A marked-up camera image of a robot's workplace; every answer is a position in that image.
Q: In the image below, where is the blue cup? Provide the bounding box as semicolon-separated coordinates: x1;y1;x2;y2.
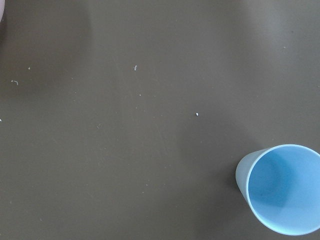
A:
235;144;320;236

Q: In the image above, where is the pink bowl with ice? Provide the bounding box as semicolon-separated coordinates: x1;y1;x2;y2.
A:
0;0;5;21

